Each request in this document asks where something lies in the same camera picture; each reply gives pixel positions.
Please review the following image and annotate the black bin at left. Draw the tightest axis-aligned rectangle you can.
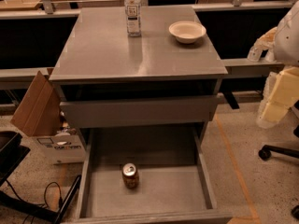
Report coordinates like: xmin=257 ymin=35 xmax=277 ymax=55
xmin=0 ymin=131 xmax=30 ymax=186

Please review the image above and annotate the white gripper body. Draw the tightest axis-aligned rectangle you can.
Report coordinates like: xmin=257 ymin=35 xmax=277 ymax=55
xmin=256 ymin=66 xmax=299 ymax=129

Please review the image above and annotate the clear plastic water bottle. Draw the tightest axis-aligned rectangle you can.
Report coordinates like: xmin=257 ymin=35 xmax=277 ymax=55
xmin=124 ymin=0 xmax=141 ymax=37

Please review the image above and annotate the black office chair base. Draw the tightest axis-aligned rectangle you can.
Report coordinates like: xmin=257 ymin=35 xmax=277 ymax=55
xmin=257 ymin=124 xmax=299 ymax=161

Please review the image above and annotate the left hand sanitizer bottle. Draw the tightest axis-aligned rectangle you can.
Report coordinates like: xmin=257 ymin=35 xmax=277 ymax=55
xmin=247 ymin=42 xmax=263 ymax=62

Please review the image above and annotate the open grey middle drawer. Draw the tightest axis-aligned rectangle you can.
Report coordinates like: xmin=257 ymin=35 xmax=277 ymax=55
xmin=65 ymin=125 xmax=232 ymax=224

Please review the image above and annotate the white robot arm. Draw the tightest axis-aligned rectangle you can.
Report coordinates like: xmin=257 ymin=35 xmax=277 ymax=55
xmin=254 ymin=1 xmax=299 ymax=129

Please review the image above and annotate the closed grey top drawer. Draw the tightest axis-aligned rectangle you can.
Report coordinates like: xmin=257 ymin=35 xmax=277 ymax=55
xmin=60 ymin=95 xmax=219 ymax=128

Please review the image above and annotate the orange soda can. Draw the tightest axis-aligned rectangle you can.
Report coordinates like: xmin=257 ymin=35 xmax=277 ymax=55
xmin=121 ymin=163 xmax=139 ymax=189

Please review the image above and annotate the open cardboard box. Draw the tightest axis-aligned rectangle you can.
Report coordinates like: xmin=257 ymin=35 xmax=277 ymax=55
xmin=11 ymin=71 xmax=86 ymax=164

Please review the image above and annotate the black cable on floor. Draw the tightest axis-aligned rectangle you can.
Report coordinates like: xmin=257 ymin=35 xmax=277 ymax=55
xmin=4 ymin=180 xmax=64 ymax=224

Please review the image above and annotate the black metal stand leg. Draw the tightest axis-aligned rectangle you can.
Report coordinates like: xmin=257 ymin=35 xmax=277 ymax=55
xmin=0 ymin=175 xmax=81 ymax=224

